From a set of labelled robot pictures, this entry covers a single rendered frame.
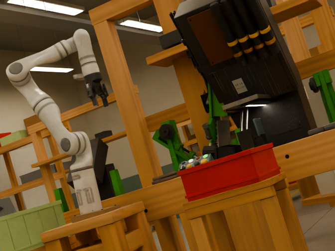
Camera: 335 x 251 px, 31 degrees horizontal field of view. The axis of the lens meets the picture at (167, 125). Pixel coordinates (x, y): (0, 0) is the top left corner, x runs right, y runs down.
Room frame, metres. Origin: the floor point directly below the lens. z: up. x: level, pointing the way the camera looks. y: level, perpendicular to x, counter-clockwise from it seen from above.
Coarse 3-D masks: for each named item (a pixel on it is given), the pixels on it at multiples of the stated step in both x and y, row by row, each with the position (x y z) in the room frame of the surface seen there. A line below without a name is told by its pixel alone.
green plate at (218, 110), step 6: (210, 90) 2.74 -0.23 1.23; (210, 96) 2.74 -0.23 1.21; (210, 102) 2.74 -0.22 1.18; (216, 102) 2.75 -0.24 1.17; (210, 108) 2.75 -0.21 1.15; (216, 108) 2.75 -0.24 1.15; (222, 108) 2.74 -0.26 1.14; (210, 114) 2.75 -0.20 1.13; (216, 114) 2.75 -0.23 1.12; (222, 114) 2.74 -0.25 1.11; (228, 114) 2.75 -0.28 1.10; (216, 120) 2.81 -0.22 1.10
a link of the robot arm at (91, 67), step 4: (84, 64) 2.61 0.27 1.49; (88, 64) 2.60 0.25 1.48; (92, 64) 2.61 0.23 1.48; (96, 64) 2.62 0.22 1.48; (84, 68) 2.61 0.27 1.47; (88, 68) 2.60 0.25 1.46; (92, 68) 2.60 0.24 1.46; (96, 68) 2.61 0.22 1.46; (84, 72) 2.61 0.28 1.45; (88, 72) 2.60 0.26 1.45; (92, 72) 2.60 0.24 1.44; (76, 76) 2.62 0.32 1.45; (80, 76) 2.63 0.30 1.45; (84, 76) 2.62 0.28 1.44
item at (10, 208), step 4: (0, 200) 2.83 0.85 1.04; (4, 200) 2.85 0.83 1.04; (8, 200) 2.87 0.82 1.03; (4, 204) 2.84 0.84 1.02; (8, 204) 2.86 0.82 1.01; (12, 204) 2.88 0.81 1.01; (4, 208) 2.83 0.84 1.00; (8, 208) 2.85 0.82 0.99; (12, 208) 2.86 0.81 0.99; (0, 212) 2.80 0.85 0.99; (4, 212) 2.81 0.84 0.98; (8, 212) 2.83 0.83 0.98; (0, 216) 2.79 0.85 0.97
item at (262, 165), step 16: (272, 144) 2.31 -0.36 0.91; (224, 160) 2.19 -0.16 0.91; (240, 160) 2.16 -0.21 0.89; (256, 160) 2.16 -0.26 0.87; (272, 160) 2.28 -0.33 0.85; (192, 176) 2.27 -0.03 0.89; (208, 176) 2.23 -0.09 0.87; (224, 176) 2.20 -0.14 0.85; (240, 176) 2.17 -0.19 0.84; (256, 176) 2.14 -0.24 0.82; (272, 176) 2.24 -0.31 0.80; (192, 192) 2.28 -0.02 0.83; (208, 192) 2.25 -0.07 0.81
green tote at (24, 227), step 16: (32, 208) 2.61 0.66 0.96; (48, 208) 2.68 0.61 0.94; (0, 224) 2.47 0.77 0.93; (16, 224) 2.53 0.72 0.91; (32, 224) 2.60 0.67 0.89; (48, 224) 2.66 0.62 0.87; (64, 224) 2.73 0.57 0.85; (0, 240) 2.46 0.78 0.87; (16, 240) 2.52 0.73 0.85; (32, 240) 2.58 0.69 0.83
